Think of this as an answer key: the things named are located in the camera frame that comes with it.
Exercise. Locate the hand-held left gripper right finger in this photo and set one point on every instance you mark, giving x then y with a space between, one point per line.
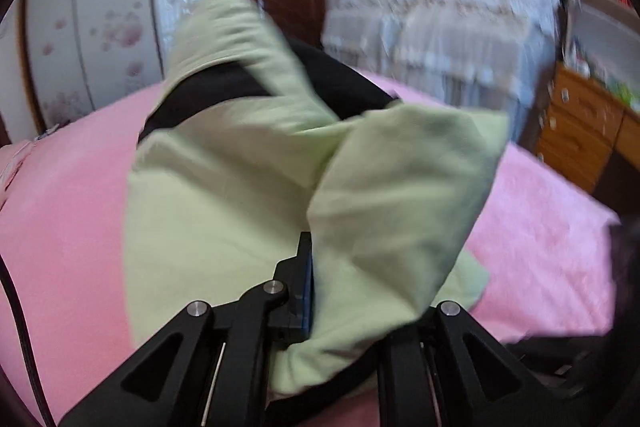
450 347

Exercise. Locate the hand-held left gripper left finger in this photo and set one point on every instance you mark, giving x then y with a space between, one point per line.
307 292

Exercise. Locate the green and black hooded jacket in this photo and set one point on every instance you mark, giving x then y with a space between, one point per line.
225 182

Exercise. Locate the wooden drawer cabinet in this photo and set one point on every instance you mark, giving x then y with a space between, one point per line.
575 132

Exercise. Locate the pink bed blanket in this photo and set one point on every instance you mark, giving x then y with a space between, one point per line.
60 232

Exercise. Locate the white lace furniture cover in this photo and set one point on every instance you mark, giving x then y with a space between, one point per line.
440 7

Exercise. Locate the pink flower print quilt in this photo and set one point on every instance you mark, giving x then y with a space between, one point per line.
7 167

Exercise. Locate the floral sliding door wardrobe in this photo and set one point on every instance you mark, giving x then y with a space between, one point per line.
115 7

